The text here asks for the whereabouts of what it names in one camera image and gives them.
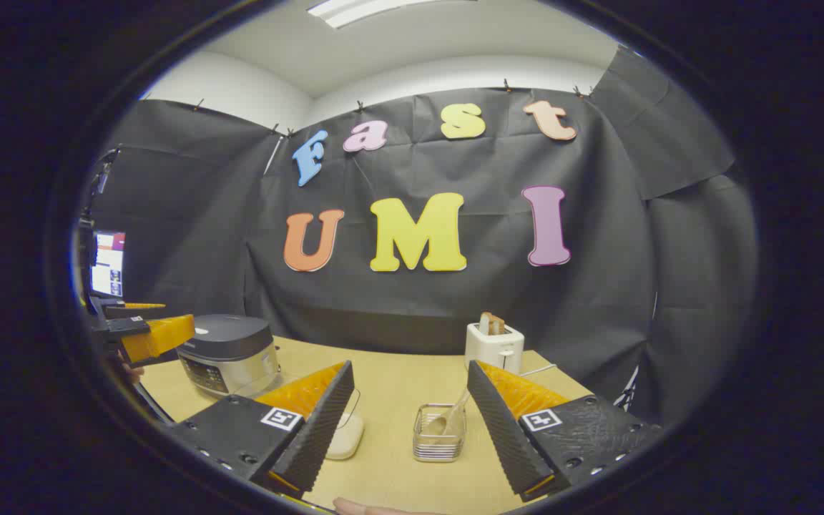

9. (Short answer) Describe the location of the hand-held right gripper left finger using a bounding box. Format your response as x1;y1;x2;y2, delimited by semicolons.
169;360;356;500

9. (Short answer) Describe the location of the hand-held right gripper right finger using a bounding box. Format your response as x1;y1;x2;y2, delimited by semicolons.
467;360;663;503

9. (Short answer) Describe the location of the white rice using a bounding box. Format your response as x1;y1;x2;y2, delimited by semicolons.
325;413;366;461

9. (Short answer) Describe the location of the wooden spoon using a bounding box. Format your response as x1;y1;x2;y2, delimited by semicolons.
423;390;471;437

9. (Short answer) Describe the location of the metal wire chopstick holder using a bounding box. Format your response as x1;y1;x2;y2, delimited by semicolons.
413;403;467;463

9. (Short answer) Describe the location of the silver black rice cooker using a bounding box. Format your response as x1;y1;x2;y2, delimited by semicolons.
176;314;283;398

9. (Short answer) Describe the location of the computer monitor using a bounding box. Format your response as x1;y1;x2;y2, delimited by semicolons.
90;230;127;298

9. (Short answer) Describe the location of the white toaster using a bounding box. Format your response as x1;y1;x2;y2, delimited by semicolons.
464;322;525;376

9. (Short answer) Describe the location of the black backdrop cloth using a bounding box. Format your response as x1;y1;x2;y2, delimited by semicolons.
87;46;760;423

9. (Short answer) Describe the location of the ceiling light panel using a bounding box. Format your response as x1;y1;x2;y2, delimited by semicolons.
308;0;456;29

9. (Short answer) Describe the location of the white metal frame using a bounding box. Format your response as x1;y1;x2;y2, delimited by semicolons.
614;365;643;413

